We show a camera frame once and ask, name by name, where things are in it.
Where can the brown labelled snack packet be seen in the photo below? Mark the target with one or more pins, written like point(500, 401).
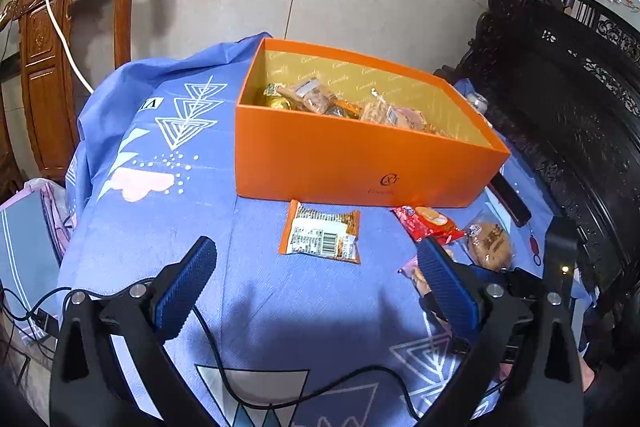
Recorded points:
point(310, 94)

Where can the black phone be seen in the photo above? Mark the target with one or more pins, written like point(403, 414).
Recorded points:
point(510, 202)

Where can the dark carved wooden furniture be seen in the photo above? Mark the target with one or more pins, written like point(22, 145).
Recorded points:
point(560, 107)

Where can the red snack packet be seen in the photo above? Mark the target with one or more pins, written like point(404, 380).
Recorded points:
point(430, 223)

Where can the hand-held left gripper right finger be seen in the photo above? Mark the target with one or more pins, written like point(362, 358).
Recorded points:
point(447, 292)

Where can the pink clear cracker packet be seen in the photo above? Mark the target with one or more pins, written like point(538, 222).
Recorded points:
point(415, 272)

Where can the pink plastic bag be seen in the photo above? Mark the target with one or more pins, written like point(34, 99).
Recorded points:
point(55, 212)

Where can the brown round cake packet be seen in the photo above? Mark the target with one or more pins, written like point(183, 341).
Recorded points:
point(490, 244)

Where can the carved brown wooden chair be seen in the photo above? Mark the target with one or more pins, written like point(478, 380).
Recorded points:
point(45, 72)

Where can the blue printed cloth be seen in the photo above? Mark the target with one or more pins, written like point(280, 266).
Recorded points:
point(250, 287)

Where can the grey laptop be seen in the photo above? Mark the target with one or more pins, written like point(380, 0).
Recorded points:
point(25, 247)

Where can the orange cardboard box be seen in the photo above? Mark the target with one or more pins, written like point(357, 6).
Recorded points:
point(360, 157)

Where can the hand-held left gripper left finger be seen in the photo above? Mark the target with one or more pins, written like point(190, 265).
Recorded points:
point(185, 287)

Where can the white can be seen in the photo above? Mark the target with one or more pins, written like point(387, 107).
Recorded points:
point(478, 103)

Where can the orange labelled snack packet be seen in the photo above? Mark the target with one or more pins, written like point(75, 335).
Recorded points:
point(320, 232)

